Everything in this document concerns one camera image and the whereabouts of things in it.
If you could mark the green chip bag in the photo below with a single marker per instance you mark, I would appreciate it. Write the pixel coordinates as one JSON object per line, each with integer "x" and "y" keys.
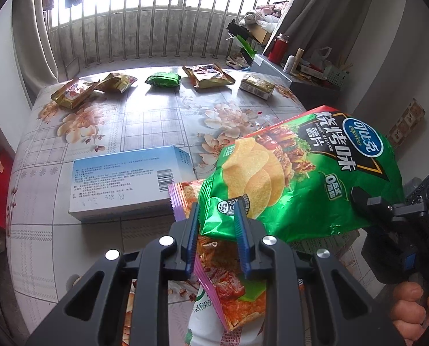
{"x": 308, "y": 173}

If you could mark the orange snack packet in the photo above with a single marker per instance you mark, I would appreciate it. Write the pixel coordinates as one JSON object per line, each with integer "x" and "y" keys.
{"x": 209, "y": 76}

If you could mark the grey-brown curtain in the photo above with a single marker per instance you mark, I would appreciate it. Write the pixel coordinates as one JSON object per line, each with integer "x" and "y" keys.
{"x": 326, "y": 14}

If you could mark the small white bottle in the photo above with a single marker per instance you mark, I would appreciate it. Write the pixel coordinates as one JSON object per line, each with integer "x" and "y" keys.
{"x": 289, "y": 65}

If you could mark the blue and white box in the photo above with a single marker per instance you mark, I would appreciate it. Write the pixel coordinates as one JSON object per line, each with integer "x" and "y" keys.
{"x": 120, "y": 183}

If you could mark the black object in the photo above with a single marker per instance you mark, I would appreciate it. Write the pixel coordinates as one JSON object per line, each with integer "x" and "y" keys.
{"x": 236, "y": 29}

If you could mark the gold and red snack packet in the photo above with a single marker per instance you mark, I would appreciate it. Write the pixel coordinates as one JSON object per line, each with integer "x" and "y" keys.
{"x": 74, "y": 93}

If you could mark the red thermos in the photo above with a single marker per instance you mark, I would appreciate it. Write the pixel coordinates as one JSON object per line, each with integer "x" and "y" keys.
{"x": 277, "y": 48}

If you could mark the cardboard box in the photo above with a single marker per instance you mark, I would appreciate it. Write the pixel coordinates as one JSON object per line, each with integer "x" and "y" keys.
{"x": 263, "y": 34}

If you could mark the white strawberry drink bottle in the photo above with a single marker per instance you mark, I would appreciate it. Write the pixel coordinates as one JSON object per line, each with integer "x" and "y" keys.
{"x": 203, "y": 326}

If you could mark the metal window railing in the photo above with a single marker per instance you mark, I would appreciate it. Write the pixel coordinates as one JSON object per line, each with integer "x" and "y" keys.
{"x": 157, "y": 25}

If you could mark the person's right hand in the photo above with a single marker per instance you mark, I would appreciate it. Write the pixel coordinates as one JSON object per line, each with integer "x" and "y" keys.
{"x": 409, "y": 317}

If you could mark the gold and green packet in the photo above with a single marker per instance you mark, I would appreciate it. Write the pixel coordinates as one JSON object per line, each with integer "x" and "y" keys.
{"x": 257, "y": 86}

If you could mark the patterned wooden panel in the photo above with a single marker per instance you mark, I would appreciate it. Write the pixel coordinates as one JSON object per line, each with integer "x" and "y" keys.
{"x": 405, "y": 126}

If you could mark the pile of clothes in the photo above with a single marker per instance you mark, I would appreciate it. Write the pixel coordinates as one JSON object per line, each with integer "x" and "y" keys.
{"x": 265, "y": 14}

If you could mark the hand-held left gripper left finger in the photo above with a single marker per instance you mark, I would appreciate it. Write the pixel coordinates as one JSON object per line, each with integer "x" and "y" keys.
{"x": 192, "y": 238}

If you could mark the green paper bag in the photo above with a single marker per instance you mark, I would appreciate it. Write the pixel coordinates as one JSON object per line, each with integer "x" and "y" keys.
{"x": 246, "y": 46}

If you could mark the white plastic bag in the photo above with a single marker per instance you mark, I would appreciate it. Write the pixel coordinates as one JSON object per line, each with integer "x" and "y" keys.
{"x": 321, "y": 56}

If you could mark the green plastic basket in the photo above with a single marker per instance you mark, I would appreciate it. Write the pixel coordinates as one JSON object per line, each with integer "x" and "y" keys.
{"x": 336, "y": 75}

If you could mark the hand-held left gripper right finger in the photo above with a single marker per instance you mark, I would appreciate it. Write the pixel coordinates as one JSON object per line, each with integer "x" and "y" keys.
{"x": 242, "y": 238}

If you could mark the beige curtain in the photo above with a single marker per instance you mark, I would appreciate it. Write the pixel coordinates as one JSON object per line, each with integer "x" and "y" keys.
{"x": 34, "y": 36}

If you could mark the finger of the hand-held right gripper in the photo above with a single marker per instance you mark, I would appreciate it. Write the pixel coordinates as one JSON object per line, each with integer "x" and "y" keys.
{"x": 371, "y": 209}

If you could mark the pink-edged orange snack bag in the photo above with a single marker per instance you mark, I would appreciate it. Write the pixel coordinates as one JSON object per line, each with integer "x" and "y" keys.
{"x": 229, "y": 295}

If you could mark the small green snack packet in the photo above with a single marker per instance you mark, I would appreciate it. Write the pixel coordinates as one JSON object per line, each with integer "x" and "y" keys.
{"x": 163, "y": 80}

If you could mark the floral tablecloth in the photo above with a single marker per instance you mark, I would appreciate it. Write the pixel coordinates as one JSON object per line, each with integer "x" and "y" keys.
{"x": 146, "y": 126}

